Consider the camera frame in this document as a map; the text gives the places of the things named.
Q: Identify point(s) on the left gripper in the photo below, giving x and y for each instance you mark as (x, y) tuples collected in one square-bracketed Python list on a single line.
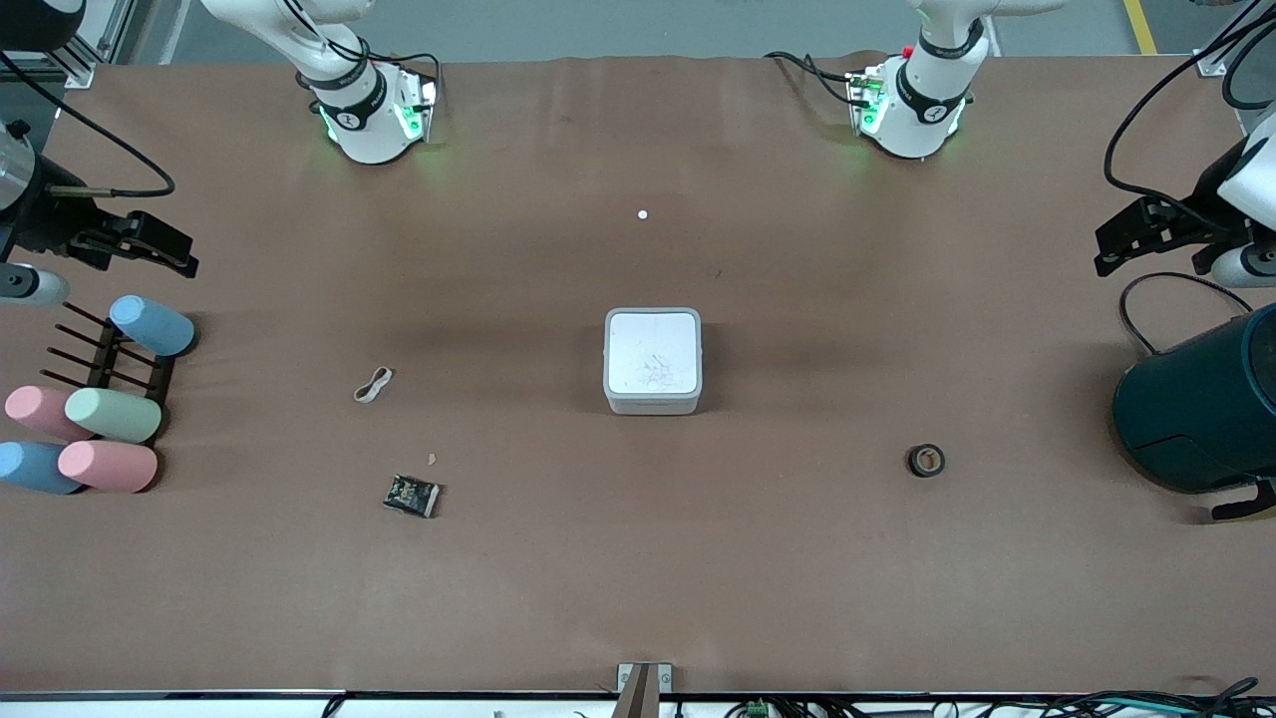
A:
[(1195, 211)]

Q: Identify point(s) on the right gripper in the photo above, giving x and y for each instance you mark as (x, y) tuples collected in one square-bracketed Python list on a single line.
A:
[(48, 216)]

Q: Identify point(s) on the beige rubber band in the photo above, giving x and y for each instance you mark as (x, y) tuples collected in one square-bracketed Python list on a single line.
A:
[(374, 385)]

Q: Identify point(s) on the black tape roll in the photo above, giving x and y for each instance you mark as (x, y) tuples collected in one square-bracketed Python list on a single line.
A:
[(912, 461)]

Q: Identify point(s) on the black snack wrapper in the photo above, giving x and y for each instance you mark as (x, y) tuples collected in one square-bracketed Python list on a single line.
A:
[(411, 496)]

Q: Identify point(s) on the white square trash bin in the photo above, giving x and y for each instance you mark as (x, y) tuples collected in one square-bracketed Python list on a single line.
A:
[(653, 364)]

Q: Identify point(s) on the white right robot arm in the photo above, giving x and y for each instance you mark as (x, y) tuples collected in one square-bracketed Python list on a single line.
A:
[(364, 120)]

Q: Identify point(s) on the left arm base control board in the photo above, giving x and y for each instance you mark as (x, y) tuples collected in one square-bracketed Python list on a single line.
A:
[(865, 100)]

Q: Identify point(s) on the right arm base control board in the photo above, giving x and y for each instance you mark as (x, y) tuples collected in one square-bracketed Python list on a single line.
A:
[(417, 105)]

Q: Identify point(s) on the blue plastic cup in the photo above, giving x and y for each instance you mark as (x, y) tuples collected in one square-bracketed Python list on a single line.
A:
[(152, 326), (35, 469)]

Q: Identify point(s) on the black cup rack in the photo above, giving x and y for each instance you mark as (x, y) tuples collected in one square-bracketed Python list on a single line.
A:
[(105, 349)]

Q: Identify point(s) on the green plastic cup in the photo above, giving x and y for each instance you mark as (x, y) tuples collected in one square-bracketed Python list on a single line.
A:
[(115, 416)]

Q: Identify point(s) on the dark teal cylindrical appliance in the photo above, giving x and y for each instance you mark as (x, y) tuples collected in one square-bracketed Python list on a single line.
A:
[(1206, 409)]

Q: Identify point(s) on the pink plastic cup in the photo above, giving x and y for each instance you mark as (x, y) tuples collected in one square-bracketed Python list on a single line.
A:
[(35, 409), (108, 466)]

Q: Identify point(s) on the brown paper table cover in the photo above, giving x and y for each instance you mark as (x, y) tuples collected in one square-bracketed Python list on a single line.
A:
[(638, 558)]

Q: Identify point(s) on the aluminium frame profile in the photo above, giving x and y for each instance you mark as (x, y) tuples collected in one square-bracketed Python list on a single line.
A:
[(80, 70), (1211, 65)]

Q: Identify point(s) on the metal table edge bracket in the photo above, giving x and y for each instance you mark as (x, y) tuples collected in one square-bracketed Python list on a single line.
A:
[(643, 688)]

